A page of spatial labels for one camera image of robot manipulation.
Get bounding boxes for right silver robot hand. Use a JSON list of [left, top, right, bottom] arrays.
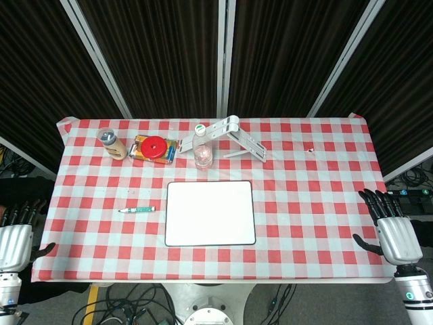
[[352, 188, 424, 265]]

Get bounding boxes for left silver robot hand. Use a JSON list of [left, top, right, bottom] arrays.
[[0, 198, 56, 272]]

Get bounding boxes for green marker pen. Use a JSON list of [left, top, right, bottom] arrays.
[[118, 206, 157, 214]]

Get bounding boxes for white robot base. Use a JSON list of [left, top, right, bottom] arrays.
[[160, 282, 258, 325]]

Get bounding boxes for white drawing board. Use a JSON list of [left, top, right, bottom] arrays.
[[164, 180, 256, 247]]

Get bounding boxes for beige drink bottle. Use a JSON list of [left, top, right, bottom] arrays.
[[96, 127, 128, 161]]

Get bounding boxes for orange snack box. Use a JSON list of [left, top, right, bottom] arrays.
[[129, 134, 179, 166]]

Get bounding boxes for red round lid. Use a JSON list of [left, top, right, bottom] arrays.
[[140, 135, 168, 158]]

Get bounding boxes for red white checkered tablecloth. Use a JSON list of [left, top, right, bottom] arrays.
[[30, 114, 402, 284]]

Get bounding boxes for white folding laptop stand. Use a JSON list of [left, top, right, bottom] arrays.
[[177, 114, 268, 163]]

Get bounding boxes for clear plastic water bottle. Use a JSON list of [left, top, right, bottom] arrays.
[[192, 124, 214, 170]]

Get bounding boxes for dark folding screen panel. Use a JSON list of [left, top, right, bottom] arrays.
[[0, 0, 433, 177]]

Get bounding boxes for black floor cables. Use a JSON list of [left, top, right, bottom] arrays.
[[72, 283, 180, 325]]

